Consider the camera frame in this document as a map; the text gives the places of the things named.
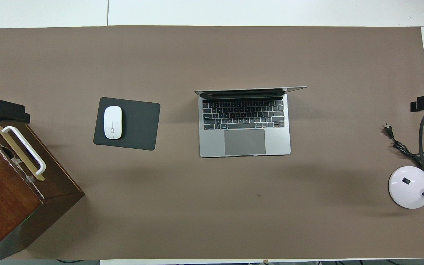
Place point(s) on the silver grey laptop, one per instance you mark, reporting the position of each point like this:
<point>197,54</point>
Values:
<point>212,143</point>

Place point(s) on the white desk lamp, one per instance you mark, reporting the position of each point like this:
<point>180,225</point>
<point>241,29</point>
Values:
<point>407,191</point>

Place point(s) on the dark brown wooden box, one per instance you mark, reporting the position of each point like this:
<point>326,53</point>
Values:
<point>6,206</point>

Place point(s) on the white computer mouse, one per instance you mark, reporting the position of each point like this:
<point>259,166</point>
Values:
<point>112,121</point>

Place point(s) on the black mouse pad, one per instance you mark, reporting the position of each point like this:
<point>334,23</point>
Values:
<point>138,125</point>

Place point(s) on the brown paper table mat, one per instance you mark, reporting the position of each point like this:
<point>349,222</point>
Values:
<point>212,213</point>

